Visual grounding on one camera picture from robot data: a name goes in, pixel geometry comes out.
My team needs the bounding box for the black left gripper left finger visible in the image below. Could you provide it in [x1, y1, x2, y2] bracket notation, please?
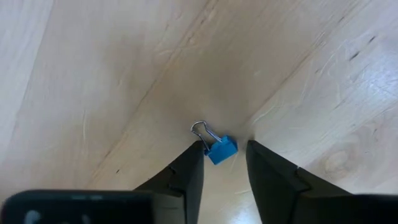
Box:
[132, 139, 205, 224]

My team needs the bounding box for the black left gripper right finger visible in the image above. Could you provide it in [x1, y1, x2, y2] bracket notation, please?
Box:
[245, 139, 356, 224]

